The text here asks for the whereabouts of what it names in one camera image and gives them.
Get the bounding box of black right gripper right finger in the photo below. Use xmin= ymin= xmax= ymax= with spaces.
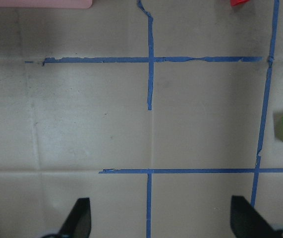
xmin=230 ymin=195 xmax=277 ymax=238

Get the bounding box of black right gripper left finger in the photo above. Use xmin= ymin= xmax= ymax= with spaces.
xmin=57 ymin=197 xmax=91 ymax=238

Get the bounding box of pink plastic box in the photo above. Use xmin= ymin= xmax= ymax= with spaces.
xmin=0 ymin=0 xmax=93 ymax=9

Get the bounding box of red toy block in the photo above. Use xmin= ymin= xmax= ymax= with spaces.
xmin=230 ymin=0 xmax=249 ymax=6

